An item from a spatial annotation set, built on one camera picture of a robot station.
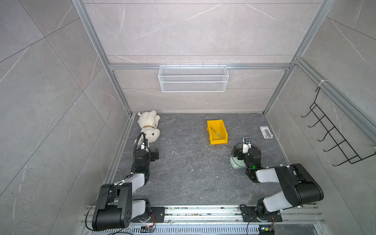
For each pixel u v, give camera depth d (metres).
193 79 1.00
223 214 0.75
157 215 0.74
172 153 0.98
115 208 0.42
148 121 1.02
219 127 1.08
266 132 1.07
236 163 0.89
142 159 0.67
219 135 1.06
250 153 0.73
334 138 0.66
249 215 0.73
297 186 0.45
